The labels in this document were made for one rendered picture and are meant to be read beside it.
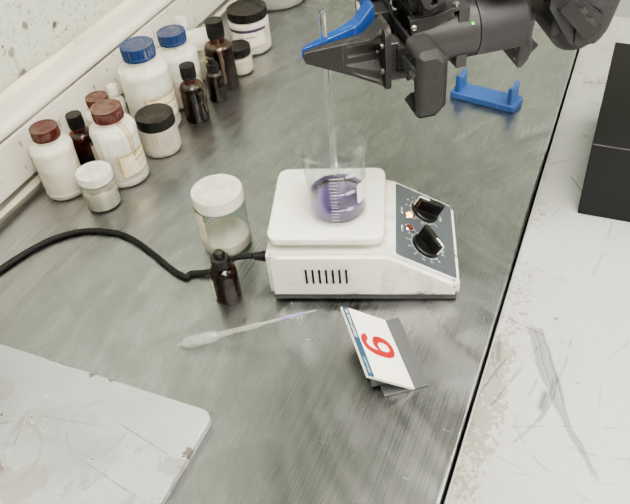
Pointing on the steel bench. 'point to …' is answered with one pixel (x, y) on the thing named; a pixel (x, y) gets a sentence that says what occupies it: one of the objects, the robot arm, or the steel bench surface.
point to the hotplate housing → (356, 268)
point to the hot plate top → (297, 193)
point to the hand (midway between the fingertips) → (340, 48)
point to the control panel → (445, 263)
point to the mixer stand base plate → (77, 435)
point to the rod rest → (509, 102)
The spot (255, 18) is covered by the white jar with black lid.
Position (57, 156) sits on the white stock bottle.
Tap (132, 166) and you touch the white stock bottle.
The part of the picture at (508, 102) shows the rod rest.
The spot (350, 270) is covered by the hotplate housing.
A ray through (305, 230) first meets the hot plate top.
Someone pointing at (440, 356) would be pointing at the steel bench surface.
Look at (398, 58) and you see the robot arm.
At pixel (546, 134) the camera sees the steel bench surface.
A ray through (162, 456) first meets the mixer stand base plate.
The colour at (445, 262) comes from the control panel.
